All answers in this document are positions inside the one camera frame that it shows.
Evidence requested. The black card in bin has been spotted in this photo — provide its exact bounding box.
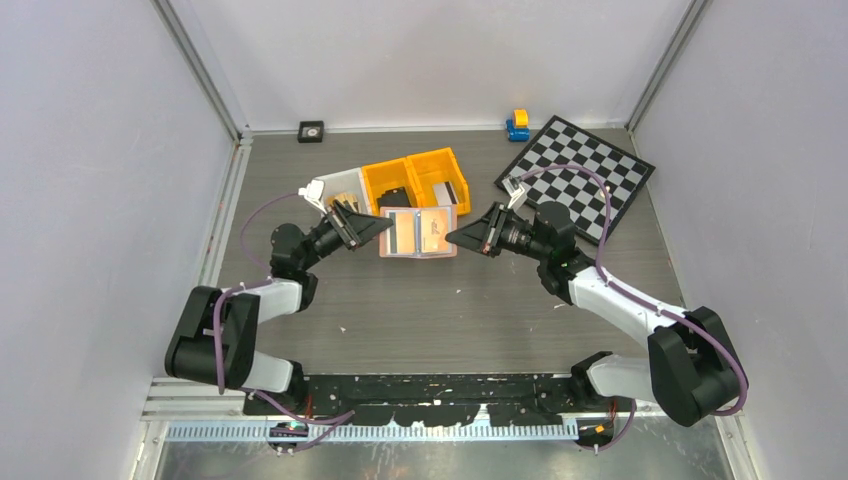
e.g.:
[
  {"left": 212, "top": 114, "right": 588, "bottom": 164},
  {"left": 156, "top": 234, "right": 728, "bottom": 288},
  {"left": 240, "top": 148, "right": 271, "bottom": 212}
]
[{"left": 377, "top": 187, "right": 412, "bottom": 209}]

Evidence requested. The gold card in white bin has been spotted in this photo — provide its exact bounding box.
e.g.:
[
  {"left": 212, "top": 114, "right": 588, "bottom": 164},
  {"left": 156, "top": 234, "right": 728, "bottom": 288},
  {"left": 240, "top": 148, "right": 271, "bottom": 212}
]
[{"left": 328, "top": 192, "right": 361, "bottom": 213}]

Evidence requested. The black and white chessboard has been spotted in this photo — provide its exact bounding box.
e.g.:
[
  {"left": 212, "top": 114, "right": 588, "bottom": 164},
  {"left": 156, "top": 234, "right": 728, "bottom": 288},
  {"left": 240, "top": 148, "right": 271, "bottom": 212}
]
[{"left": 495, "top": 116, "right": 655, "bottom": 245}]

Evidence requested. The blue and yellow toy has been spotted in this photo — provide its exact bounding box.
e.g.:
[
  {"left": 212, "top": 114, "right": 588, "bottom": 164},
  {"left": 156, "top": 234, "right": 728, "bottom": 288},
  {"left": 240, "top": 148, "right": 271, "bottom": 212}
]
[{"left": 505, "top": 109, "right": 530, "bottom": 142}]

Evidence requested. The small black square device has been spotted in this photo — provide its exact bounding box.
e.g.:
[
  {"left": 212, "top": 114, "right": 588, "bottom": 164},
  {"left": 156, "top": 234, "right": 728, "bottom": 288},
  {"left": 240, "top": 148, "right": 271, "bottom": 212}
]
[{"left": 297, "top": 120, "right": 325, "bottom": 144}]

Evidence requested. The white plastic bin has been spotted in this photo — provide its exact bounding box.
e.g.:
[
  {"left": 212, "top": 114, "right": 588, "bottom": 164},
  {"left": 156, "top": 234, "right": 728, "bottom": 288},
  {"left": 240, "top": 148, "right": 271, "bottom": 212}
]
[{"left": 315, "top": 167, "right": 373, "bottom": 215}]

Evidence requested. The tan leather card holder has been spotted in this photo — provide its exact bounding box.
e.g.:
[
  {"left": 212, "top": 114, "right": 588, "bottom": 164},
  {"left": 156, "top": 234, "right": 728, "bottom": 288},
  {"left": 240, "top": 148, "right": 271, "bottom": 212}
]
[{"left": 378, "top": 206, "right": 458, "bottom": 259}]

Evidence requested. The left orange plastic bin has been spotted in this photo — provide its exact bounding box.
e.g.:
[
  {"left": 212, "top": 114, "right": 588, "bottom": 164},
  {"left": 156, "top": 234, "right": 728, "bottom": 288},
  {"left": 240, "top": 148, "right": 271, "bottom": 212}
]
[{"left": 361, "top": 157, "right": 425, "bottom": 212}]

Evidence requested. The gold card in holder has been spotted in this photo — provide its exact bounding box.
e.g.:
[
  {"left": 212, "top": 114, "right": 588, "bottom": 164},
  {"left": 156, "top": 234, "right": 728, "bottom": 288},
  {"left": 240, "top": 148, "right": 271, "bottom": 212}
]
[{"left": 420, "top": 209, "right": 452, "bottom": 254}]

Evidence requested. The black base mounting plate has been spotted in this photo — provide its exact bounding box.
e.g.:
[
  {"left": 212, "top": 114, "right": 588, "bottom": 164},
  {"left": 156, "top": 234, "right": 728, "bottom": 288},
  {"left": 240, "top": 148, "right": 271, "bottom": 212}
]
[{"left": 244, "top": 373, "right": 632, "bottom": 427}]

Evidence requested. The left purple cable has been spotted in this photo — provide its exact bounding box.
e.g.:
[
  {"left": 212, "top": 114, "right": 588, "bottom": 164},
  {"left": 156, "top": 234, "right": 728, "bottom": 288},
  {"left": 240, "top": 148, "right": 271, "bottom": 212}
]
[{"left": 213, "top": 192, "right": 356, "bottom": 453}]

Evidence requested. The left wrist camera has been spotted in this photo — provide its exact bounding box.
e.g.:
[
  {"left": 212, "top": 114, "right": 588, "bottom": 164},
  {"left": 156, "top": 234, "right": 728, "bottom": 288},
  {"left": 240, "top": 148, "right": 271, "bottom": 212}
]
[{"left": 297, "top": 178, "right": 326, "bottom": 215}]

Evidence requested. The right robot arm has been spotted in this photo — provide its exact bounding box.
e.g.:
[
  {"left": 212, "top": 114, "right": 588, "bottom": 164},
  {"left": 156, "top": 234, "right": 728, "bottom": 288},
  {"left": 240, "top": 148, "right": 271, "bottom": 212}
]
[{"left": 446, "top": 202, "right": 749, "bottom": 426}]

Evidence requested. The white striped card in bin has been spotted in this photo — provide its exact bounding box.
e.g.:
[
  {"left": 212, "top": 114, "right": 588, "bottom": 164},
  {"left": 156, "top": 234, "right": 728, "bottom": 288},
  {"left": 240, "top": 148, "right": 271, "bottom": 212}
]
[{"left": 432, "top": 181, "right": 459, "bottom": 206}]

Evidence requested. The orange plastic bin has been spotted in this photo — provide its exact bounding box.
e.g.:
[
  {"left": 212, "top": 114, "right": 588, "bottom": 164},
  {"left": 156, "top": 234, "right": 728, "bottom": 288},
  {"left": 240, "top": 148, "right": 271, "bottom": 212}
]
[
  {"left": 406, "top": 147, "right": 472, "bottom": 216},
  {"left": 361, "top": 157, "right": 425, "bottom": 212}
]

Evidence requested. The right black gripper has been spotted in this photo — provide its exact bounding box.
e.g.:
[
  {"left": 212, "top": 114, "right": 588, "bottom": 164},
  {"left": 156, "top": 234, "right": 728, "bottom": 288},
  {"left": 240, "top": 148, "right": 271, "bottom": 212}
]
[{"left": 448, "top": 201, "right": 551, "bottom": 262}]

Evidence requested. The right orange plastic bin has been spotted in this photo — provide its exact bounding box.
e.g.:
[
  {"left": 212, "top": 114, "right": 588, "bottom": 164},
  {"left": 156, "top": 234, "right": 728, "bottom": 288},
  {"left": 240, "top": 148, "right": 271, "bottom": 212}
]
[{"left": 406, "top": 147, "right": 472, "bottom": 216}]

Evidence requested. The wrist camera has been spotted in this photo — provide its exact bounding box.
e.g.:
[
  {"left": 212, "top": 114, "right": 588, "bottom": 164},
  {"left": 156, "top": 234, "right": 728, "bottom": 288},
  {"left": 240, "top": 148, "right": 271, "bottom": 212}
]
[
  {"left": 501, "top": 176, "right": 527, "bottom": 210},
  {"left": 297, "top": 178, "right": 326, "bottom": 215}
]

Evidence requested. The aluminium front rail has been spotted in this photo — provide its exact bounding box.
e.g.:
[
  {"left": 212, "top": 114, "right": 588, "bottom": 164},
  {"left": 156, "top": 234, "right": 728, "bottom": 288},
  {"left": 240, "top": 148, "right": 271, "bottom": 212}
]
[{"left": 140, "top": 370, "right": 745, "bottom": 423}]

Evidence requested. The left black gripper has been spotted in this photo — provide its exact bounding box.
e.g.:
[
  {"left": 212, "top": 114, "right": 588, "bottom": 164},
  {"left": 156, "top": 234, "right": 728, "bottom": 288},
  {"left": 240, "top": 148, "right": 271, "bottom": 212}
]
[{"left": 300, "top": 201, "right": 392, "bottom": 271}]

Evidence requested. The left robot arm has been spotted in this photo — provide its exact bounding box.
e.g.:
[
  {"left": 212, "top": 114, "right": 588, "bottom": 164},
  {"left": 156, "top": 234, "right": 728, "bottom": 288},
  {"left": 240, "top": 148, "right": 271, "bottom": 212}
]
[{"left": 164, "top": 202, "right": 394, "bottom": 414}]

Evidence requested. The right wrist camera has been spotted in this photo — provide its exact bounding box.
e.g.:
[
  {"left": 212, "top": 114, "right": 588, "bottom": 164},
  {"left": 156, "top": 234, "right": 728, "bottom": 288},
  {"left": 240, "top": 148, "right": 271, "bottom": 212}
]
[{"left": 501, "top": 176, "right": 527, "bottom": 210}]

